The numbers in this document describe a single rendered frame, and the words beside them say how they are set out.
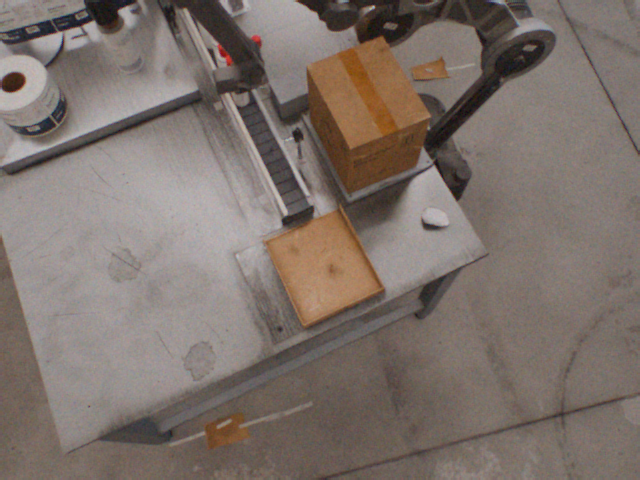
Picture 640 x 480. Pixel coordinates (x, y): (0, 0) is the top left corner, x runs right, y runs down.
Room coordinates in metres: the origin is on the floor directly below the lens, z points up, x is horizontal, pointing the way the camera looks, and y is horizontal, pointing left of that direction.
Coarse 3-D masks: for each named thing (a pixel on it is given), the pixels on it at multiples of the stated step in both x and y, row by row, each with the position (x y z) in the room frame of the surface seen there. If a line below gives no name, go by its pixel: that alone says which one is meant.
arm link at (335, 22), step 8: (296, 0) 0.91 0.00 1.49; (304, 0) 0.91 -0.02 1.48; (312, 0) 0.91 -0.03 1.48; (320, 0) 0.91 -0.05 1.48; (328, 0) 0.91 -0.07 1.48; (312, 8) 0.91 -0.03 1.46; (320, 8) 0.91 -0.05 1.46; (328, 8) 0.90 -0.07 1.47; (336, 8) 0.90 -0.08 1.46; (344, 8) 0.90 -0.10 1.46; (352, 8) 0.91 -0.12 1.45; (320, 16) 0.89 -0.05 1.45; (328, 16) 0.89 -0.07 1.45; (336, 16) 0.90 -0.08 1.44; (344, 16) 0.90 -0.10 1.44; (352, 16) 0.91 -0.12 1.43; (328, 24) 0.90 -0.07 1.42; (336, 24) 0.90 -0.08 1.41; (344, 24) 0.91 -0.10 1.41; (352, 24) 0.91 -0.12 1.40
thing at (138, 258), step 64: (256, 0) 1.58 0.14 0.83; (192, 64) 1.32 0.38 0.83; (128, 128) 1.08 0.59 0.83; (192, 128) 1.06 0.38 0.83; (0, 192) 0.87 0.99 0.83; (64, 192) 0.86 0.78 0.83; (128, 192) 0.84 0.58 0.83; (192, 192) 0.82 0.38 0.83; (256, 192) 0.80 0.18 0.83; (320, 192) 0.78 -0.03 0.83; (384, 192) 0.77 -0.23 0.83; (448, 192) 0.75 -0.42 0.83; (64, 256) 0.64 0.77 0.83; (128, 256) 0.62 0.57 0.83; (192, 256) 0.60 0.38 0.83; (256, 256) 0.59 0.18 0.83; (384, 256) 0.55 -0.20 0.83; (448, 256) 0.54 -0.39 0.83; (64, 320) 0.44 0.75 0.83; (128, 320) 0.42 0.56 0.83; (192, 320) 0.40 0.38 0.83; (256, 320) 0.39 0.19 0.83; (64, 384) 0.25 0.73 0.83; (128, 384) 0.24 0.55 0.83; (192, 384) 0.22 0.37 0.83; (64, 448) 0.08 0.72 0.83
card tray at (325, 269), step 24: (336, 216) 0.69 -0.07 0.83; (264, 240) 0.62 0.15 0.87; (288, 240) 0.63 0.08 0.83; (312, 240) 0.62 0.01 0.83; (336, 240) 0.62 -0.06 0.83; (288, 264) 0.55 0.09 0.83; (312, 264) 0.54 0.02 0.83; (336, 264) 0.54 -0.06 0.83; (360, 264) 0.53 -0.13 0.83; (288, 288) 0.48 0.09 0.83; (312, 288) 0.47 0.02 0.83; (336, 288) 0.46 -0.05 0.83; (360, 288) 0.46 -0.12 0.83; (384, 288) 0.44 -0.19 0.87; (312, 312) 0.40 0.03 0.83; (336, 312) 0.39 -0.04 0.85
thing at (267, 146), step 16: (192, 16) 1.48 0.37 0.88; (240, 112) 1.07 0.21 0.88; (256, 112) 1.07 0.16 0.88; (256, 128) 1.00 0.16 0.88; (256, 144) 0.95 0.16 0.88; (272, 144) 0.94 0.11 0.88; (272, 160) 0.88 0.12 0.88; (272, 176) 0.83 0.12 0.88; (288, 176) 0.82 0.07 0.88; (288, 192) 0.77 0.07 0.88; (288, 208) 0.71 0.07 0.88; (304, 208) 0.71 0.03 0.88
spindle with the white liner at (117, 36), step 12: (84, 0) 1.29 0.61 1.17; (96, 0) 1.27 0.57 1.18; (108, 0) 1.28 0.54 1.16; (96, 12) 1.26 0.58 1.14; (108, 12) 1.27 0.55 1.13; (108, 24) 1.26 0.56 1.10; (120, 24) 1.29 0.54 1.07; (108, 36) 1.26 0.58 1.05; (120, 36) 1.27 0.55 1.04; (108, 48) 1.27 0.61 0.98; (120, 48) 1.26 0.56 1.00; (132, 48) 1.28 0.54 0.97; (120, 60) 1.26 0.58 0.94; (132, 60) 1.27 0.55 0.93; (132, 72) 1.26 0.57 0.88
